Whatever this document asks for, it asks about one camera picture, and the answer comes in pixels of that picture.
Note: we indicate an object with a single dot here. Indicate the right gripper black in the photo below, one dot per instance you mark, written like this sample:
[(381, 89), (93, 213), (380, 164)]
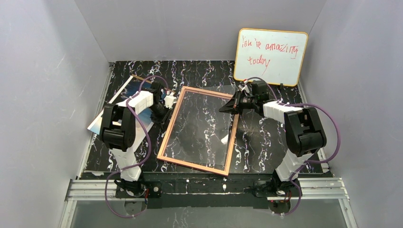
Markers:
[(238, 102)]

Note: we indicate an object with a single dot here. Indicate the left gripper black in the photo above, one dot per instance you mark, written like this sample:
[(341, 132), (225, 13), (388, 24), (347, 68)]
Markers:
[(162, 114)]

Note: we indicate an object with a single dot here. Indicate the pink wooden photo frame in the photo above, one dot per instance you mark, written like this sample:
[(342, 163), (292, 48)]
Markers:
[(233, 144)]

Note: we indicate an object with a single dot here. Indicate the clear acrylic sheet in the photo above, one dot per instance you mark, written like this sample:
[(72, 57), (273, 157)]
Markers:
[(201, 132)]

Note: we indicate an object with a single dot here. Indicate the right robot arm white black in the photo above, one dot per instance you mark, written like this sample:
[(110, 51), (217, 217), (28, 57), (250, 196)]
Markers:
[(305, 135)]

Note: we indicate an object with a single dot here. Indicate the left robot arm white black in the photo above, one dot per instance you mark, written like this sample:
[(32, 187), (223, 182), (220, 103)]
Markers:
[(120, 122)]

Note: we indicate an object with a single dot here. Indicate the brown backing board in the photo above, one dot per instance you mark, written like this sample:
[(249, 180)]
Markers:
[(150, 79)]

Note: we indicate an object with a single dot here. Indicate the whiteboard with red writing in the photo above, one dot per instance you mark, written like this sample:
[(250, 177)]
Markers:
[(275, 56)]

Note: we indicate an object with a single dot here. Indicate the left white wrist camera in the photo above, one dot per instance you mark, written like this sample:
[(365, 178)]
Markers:
[(169, 101)]

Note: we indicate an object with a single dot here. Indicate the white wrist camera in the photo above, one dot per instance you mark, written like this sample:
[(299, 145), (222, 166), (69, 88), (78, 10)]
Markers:
[(169, 101), (244, 86)]

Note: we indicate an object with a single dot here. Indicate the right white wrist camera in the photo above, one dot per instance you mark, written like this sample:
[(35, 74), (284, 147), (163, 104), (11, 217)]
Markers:
[(244, 86)]

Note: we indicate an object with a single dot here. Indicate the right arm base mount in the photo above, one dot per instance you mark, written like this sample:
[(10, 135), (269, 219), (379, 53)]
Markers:
[(285, 190)]

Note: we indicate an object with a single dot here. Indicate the aluminium rail at front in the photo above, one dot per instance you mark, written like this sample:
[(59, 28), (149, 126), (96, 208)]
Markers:
[(312, 189)]

